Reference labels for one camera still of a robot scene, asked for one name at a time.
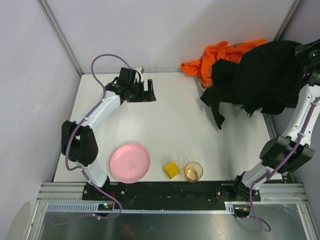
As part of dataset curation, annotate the amber transparent plastic cup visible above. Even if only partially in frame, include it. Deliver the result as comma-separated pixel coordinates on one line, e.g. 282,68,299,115
183,161,204,183

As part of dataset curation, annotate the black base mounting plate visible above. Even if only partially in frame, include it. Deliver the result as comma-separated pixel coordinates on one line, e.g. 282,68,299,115
82,179,262,218

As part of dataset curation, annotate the yellow cube block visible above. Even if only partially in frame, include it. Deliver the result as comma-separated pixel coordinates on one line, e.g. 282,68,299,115
164,161,181,179

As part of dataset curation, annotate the pink round plate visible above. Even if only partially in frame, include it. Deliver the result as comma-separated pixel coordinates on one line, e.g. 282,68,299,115
109,143,151,184

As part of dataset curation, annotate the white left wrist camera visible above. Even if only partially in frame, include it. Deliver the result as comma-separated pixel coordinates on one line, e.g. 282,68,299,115
132,66,145,83

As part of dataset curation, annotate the aluminium front frame rail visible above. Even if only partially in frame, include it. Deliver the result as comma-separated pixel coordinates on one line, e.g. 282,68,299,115
37,181,308,204

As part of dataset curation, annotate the black cloth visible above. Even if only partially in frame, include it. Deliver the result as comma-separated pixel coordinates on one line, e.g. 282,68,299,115
200,40,304,129

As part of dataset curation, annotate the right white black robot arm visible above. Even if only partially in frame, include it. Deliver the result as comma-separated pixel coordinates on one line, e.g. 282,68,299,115
231,40,320,201

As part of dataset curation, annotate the grey light blue cloth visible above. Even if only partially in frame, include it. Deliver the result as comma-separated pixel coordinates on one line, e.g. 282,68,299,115
196,80,206,97

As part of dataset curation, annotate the grey slotted cable duct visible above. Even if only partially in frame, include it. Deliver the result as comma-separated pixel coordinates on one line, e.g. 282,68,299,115
46,202,251,214

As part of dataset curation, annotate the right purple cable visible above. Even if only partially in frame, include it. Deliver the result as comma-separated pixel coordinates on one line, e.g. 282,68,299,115
249,96,320,233

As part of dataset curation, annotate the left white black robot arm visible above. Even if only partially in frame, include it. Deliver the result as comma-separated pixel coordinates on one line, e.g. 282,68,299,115
61,77,157,188

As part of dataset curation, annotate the orange cloth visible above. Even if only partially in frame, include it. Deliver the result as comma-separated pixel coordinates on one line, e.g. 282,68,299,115
180,39,269,88

